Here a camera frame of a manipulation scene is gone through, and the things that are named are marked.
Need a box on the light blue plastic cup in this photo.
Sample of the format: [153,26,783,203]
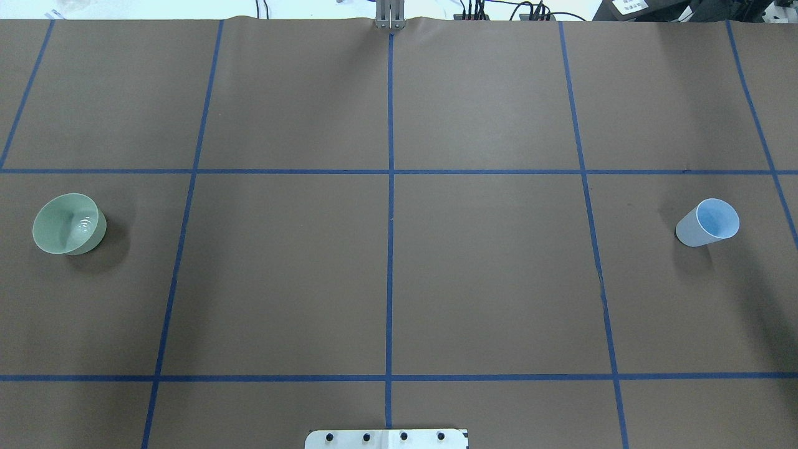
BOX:
[675,198,740,248]

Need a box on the green ceramic bowl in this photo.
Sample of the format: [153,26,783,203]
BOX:
[32,193,107,256]

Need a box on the aluminium frame post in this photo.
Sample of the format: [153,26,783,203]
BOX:
[374,0,406,31]

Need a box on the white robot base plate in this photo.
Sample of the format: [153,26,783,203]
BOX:
[304,428,469,448]

